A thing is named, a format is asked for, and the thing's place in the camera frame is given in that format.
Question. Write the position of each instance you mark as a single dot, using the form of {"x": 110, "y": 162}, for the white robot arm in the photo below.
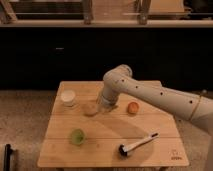
{"x": 196, "y": 109}

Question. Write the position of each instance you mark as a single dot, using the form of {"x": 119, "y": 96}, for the wooden shelf rail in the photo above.
{"x": 106, "y": 13}

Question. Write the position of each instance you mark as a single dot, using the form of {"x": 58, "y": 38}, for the white handled black brush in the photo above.
{"x": 125, "y": 150}

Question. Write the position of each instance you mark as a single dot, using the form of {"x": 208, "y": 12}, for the wooden table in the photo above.
{"x": 104, "y": 133}

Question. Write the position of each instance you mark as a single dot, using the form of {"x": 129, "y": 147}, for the black object at floor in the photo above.
{"x": 8, "y": 158}

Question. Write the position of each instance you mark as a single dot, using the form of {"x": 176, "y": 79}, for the dark rectangular block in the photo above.
{"x": 112, "y": 108}

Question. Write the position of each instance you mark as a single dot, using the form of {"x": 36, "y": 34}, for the green plastic cup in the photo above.
{"x": 77, "y": 137}

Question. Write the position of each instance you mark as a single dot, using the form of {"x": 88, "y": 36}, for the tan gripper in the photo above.
{"x": 90, "y": 109}

